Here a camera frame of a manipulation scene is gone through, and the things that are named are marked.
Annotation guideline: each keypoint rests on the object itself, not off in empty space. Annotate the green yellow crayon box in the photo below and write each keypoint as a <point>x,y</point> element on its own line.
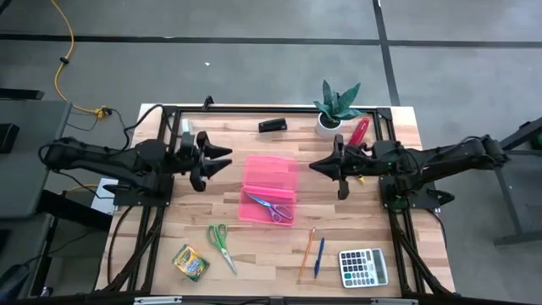
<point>190,262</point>

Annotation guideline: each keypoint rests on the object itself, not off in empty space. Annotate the yellow highlighter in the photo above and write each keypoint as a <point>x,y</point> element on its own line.
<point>361,179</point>

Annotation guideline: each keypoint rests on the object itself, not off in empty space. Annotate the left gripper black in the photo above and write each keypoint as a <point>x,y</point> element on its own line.
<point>192,159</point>

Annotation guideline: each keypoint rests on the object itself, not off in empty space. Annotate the white flat plate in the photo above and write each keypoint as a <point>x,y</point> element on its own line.
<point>101,199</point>

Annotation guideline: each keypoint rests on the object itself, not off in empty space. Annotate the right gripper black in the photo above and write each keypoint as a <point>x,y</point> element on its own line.
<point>355,163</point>

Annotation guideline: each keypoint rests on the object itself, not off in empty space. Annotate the red stapler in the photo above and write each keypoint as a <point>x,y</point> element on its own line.
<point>360,131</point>

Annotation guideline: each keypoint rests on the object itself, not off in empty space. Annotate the orange pencil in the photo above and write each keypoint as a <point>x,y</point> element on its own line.
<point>306,254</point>

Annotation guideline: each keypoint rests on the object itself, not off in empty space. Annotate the pink translucent plastic supply box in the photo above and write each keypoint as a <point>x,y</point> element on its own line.
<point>271,173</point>

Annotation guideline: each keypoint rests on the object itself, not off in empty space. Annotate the green snake plant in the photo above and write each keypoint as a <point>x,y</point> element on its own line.
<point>336,106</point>

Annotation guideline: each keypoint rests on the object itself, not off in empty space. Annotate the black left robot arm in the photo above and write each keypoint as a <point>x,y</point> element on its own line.
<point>106,163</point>

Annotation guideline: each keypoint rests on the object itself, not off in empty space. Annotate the grey desk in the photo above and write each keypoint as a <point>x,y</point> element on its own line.
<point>38,123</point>

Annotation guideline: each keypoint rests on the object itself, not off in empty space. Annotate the black box on desk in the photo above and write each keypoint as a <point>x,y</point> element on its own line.
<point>8,137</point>

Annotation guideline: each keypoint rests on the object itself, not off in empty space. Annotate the black stapler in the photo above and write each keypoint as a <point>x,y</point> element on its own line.
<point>273,125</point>

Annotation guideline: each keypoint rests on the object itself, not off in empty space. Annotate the grey desk calculator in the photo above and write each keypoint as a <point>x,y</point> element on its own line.
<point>362,269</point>

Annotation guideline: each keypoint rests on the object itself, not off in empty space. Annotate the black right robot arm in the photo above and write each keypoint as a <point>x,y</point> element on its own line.
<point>444,159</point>

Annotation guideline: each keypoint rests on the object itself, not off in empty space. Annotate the blue pen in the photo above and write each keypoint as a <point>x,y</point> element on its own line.
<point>319,258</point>

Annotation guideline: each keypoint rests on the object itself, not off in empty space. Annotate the black aluminium table frame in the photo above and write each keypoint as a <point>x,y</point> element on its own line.
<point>275,111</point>

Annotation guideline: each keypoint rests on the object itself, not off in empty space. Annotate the white small device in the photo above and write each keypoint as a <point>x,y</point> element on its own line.
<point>187,127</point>

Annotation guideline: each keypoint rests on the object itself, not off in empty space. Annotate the white round plant pot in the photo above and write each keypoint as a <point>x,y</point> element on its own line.
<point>326,130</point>

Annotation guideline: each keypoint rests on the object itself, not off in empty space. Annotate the silver metal bracket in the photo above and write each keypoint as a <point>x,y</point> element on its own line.
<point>156,300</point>

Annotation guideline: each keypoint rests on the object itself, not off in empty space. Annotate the dark metal table base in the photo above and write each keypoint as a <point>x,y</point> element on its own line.
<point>516,239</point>

